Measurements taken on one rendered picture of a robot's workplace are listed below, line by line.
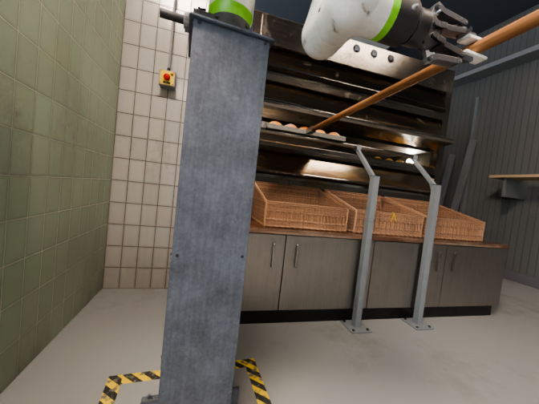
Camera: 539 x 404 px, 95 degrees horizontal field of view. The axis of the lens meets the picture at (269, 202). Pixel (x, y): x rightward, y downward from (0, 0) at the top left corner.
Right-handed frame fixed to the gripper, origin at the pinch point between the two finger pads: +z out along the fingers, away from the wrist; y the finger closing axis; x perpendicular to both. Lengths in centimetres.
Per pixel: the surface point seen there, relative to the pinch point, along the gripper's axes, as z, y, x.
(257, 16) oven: -33, -86, -140
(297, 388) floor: -14, 120, -40
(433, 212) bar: 87, 42, -78
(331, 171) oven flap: 43, 18, -139
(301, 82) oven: 7, -47, -139
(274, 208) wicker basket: -18, 50, -90
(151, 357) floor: -74, 120, -65
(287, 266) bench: -8, 83, -85
